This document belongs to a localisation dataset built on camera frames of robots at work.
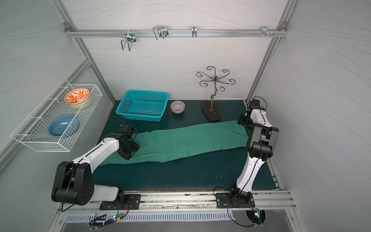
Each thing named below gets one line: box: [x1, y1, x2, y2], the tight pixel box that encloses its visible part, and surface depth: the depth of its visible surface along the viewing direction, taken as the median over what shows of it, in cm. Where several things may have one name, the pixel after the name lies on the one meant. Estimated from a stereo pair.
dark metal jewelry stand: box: [195, 66, 237, 122], surface depth 96 cm
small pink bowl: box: [170, 100, 186, 115], surface depth 114 cm
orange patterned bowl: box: [64, 87, 91, 107], surface depth 75 cm
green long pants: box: [100, 120, 250, 166], surface depth 98 cm
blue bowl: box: [48, 115, 81, 138], surface depth 65 cm
